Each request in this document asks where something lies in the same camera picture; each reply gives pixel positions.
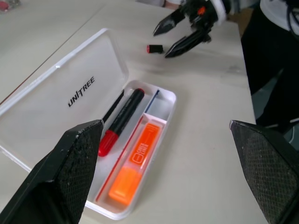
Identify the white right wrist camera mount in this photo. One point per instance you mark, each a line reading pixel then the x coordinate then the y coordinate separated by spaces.
pixel 219 9

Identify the red and black marker cap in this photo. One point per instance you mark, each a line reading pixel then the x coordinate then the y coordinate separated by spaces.
pixel 155 49

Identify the red and grey clutter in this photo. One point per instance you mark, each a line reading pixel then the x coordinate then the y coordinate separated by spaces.
pixel 8 4

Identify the black marker with red cap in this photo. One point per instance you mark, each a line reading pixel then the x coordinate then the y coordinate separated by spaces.
pixel 123 115

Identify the silver robot torso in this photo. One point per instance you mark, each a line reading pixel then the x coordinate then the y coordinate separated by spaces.
pixel 278 11

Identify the white plastic pencil case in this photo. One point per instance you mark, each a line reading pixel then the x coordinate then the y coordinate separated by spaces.
pixel 70 93

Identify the dark robot lower body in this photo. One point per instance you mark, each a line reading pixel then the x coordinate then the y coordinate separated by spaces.
pixel 271 70

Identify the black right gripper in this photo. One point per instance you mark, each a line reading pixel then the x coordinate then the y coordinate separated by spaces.
pixel 198 11

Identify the orange highlighter marker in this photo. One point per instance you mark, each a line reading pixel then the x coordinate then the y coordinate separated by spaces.
pixel 137 158

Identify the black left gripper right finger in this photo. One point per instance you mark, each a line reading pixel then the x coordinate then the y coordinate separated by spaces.
pixel 268 168

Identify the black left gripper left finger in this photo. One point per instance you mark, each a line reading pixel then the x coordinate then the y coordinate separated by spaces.
pixel 58 177

